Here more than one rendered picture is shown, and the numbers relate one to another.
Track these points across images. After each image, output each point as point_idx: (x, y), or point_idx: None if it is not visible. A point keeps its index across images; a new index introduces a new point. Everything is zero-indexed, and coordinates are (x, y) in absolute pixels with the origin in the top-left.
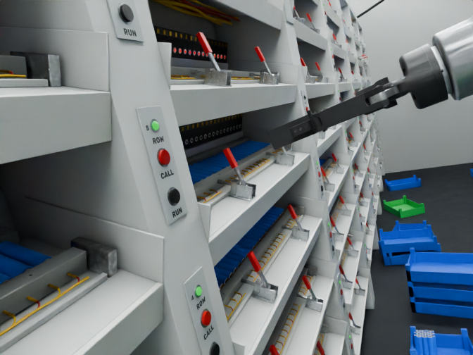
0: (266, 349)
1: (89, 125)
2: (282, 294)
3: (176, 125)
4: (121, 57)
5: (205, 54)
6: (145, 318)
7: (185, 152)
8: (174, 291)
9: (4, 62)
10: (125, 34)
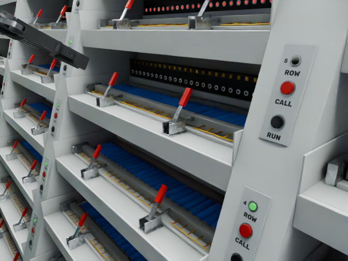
0: (102, 235)
1: (65, 39)
2: (83, 183)
3: (76, 44)
4: (73, 18)
5: (259, 0)
6: (53, 95)
7: (175, 87)
8: (56, 96)
9: None
10: (75, 10)
